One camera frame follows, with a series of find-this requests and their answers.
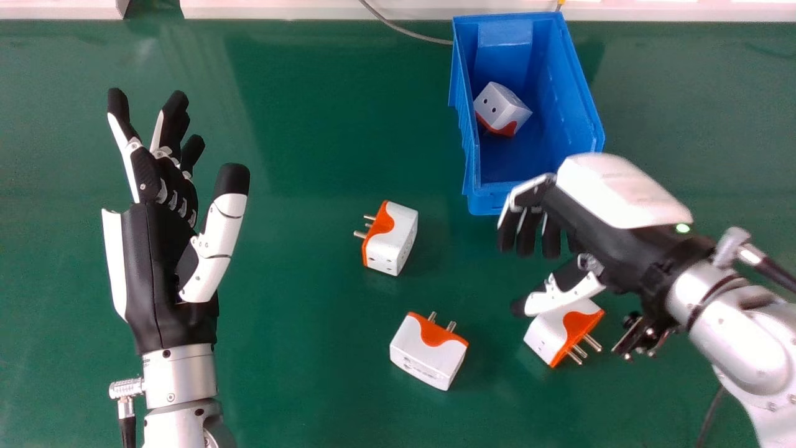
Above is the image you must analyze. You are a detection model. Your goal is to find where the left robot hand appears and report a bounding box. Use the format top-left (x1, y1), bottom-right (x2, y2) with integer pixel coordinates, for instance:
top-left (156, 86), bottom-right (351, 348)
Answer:
top-left (101, 88), bottom-right (251, 355)

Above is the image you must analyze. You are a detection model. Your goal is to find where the blue plastic bin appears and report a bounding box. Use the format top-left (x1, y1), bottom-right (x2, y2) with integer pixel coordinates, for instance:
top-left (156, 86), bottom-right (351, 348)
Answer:
top-left (448, 12), bottom-right (606, 216)

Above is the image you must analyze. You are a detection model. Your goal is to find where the grey cable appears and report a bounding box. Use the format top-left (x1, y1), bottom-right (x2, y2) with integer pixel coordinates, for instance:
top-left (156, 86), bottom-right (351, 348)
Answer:
top-left (358, 0), bottom-right (454, 46)

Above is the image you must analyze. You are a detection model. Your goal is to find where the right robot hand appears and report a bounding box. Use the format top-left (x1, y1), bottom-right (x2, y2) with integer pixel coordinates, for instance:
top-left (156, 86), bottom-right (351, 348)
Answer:
top-left (497, 153), bottom-right (716, 362)

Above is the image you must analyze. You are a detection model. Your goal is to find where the white-and-orange plug adapter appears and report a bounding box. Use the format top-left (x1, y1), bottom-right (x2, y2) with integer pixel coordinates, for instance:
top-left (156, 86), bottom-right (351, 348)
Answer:
top-left (353, 200), bottom-right (419, 277)
top-left (474, 82), bottom-right (534, 138)
top-left (389, 311), bottom-right (469, 391)
top-left (524, 298), bottom-right (605, 369)

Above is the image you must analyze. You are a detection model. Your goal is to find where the black cable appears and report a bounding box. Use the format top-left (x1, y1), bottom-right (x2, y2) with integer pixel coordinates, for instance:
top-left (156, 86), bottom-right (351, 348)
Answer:
top-left (695, 386), bottom-right (726, 448)

